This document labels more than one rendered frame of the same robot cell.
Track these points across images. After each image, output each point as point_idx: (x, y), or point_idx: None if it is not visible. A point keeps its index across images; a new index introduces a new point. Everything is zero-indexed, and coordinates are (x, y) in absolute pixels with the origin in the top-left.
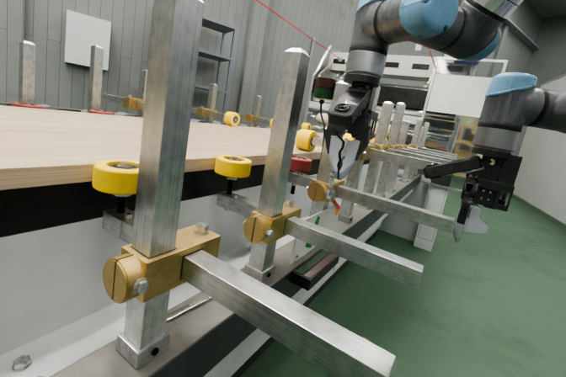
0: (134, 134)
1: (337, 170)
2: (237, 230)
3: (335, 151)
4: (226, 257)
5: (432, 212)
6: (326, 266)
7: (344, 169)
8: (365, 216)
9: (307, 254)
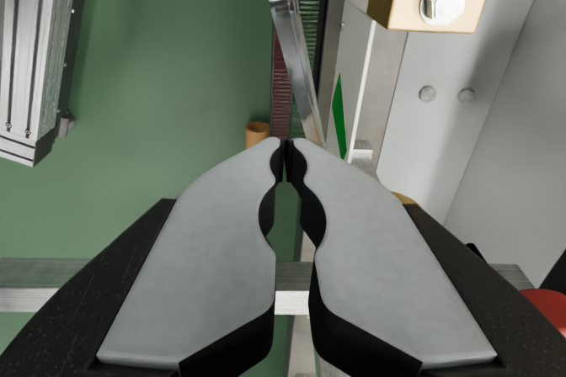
0: None
1: (295, 141)
2: (533, 91)
3: (356, 224)
4: (504, 21)
5: (38, 304)
6: (272, 63)
7: (246, 149)
8: (291, 342)
9: (328, 81)
